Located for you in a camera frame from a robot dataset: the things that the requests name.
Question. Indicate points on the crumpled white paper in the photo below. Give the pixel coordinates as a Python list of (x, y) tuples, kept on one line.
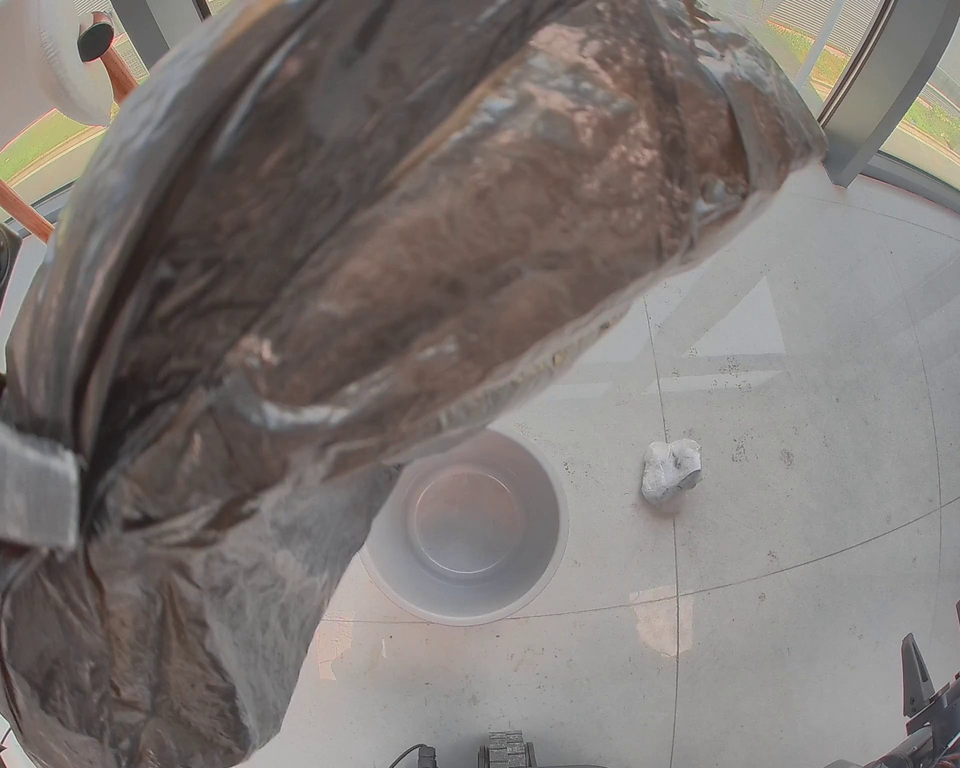
[(669, 472)]

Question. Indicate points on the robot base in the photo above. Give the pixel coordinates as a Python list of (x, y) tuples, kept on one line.
[(506, 750)]

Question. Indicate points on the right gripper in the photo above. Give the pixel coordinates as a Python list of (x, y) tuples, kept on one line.
[(934, 746)]

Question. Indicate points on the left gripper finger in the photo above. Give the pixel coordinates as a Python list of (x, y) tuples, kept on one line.
[(37, 487)]

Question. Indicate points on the white trash bin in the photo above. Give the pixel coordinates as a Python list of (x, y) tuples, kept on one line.
[(390, 555)]

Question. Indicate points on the black plastic bag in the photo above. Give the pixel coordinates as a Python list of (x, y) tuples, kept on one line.
[(375, 225)]

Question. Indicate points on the white cushioned wooden chair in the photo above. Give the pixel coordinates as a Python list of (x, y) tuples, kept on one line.
[(67, 67)]

